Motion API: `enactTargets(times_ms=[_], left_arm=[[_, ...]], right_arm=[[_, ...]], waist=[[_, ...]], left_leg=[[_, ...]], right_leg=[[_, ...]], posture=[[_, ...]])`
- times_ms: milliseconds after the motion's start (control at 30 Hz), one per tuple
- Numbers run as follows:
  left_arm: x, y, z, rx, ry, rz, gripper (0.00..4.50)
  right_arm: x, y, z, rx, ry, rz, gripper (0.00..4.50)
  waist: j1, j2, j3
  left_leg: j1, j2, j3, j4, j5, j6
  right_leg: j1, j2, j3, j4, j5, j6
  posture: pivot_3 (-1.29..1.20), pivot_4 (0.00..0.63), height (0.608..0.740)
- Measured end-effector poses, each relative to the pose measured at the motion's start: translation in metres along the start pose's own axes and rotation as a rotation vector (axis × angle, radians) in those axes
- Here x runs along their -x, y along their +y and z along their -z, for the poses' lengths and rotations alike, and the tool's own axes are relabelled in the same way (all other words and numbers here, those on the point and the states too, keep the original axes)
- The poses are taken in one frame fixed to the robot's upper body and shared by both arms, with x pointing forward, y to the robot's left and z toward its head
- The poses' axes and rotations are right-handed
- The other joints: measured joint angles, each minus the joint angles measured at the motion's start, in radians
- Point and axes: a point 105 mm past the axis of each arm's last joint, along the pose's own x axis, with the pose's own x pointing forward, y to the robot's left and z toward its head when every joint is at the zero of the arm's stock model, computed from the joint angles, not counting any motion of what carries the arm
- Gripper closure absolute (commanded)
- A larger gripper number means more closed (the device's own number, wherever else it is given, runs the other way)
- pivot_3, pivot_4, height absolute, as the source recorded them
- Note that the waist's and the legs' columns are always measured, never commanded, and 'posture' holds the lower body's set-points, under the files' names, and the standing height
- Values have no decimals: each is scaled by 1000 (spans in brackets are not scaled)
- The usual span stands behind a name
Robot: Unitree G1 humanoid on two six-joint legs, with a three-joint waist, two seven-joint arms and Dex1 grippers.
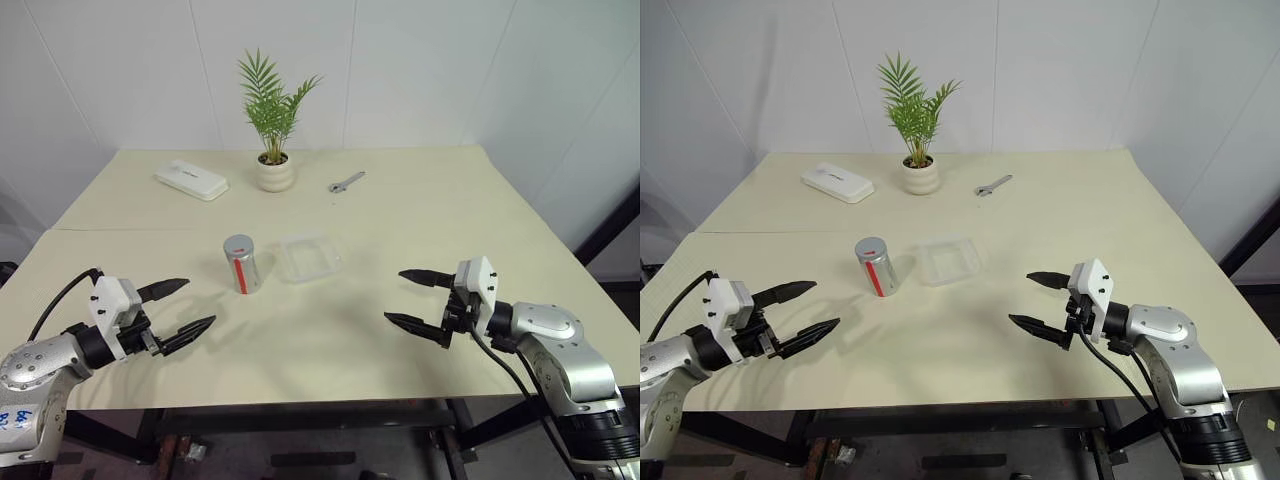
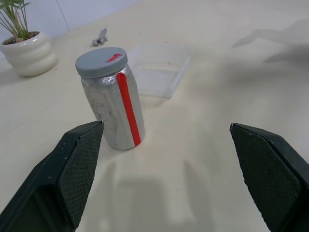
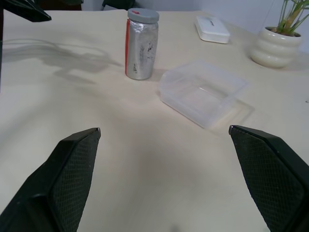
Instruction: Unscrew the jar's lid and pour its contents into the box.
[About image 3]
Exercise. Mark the white rectangular box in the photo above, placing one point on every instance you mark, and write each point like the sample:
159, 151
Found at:
212, 29

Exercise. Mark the white ribbed plant pot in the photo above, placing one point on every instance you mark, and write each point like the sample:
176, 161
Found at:
275, 48

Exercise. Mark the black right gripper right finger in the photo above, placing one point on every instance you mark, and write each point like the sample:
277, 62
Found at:
270, 174

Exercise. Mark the dark chair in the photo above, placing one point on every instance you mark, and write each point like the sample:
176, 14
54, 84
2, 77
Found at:
118, 4

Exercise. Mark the clear plastic container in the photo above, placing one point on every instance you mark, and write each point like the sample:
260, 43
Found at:
201, 93

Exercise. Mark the grey plastic jar lid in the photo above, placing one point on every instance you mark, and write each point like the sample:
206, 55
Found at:
143, 15

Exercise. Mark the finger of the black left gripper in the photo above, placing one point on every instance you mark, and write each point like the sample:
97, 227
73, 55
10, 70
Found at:
26, 10

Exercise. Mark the silver jar with grey lid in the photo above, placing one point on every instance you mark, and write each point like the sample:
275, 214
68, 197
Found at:
140, 49

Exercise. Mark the green plant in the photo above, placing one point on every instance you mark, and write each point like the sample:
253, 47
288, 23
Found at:
290, 15

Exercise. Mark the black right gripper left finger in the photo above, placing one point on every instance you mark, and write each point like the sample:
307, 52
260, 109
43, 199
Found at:
60, 178

